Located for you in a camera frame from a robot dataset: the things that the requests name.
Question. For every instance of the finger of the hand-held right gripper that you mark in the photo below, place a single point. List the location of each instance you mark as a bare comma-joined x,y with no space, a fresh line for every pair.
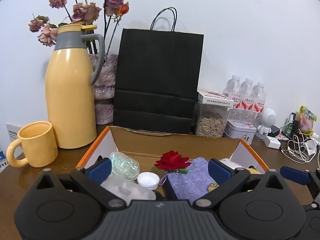
295,175

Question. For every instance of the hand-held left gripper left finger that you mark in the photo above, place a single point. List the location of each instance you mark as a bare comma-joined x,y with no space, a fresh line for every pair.
101,170

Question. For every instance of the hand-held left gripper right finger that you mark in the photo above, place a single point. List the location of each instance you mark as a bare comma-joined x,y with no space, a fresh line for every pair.
220,171

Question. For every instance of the white and yellow plush toy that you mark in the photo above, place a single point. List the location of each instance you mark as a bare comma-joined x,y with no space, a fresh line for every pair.
234,163

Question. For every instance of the iridescent bundle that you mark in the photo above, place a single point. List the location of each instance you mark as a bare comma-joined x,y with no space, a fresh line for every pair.
125,165

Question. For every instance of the white bottle cap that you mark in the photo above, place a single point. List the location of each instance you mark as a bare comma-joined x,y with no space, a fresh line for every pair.
148,180

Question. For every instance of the red artificial rose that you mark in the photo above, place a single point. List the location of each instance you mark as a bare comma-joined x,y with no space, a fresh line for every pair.
172,160

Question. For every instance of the red cardboard box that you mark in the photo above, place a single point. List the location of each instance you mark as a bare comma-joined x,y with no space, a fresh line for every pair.
175,142

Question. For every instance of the small gold packet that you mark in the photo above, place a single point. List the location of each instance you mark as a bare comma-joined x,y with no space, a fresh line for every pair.
212,186

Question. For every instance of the white power adapter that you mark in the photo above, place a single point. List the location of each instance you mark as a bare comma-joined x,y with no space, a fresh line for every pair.
311,146

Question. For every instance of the white charger cube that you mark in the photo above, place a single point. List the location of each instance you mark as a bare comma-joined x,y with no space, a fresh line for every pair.
273,142

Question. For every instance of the silver tin box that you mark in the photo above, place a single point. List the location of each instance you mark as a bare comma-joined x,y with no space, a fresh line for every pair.
240,132

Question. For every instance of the clear seed container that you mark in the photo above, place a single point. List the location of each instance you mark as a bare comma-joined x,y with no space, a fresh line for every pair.
210,125

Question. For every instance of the green small bottle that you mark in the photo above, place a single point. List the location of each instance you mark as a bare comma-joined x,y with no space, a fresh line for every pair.
290,127

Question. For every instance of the black charger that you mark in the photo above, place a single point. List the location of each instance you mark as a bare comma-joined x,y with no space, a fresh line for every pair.
275,129

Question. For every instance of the yellow snack packet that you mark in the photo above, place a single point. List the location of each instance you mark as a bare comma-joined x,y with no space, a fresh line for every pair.
307,120

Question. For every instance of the white robot toy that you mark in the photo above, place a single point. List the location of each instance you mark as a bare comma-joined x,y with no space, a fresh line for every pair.
268,116

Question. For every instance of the yellow mug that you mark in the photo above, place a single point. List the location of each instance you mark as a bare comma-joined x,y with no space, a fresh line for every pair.
37,142

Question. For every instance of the pink fuzzy vase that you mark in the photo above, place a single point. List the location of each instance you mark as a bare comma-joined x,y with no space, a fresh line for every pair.
105,97

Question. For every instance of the yellow thermos jug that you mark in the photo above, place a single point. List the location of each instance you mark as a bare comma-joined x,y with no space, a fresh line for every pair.
70,92

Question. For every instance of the white printed carton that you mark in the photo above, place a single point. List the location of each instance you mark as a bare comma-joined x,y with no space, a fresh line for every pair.
11,132

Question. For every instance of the blue and white packet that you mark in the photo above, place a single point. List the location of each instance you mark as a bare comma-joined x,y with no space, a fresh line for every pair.
2,160

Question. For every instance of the black paper bag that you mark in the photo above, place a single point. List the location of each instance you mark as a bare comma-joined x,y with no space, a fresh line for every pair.
157,80

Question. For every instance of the dried pink roses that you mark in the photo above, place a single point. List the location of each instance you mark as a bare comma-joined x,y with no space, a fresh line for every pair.
82,11

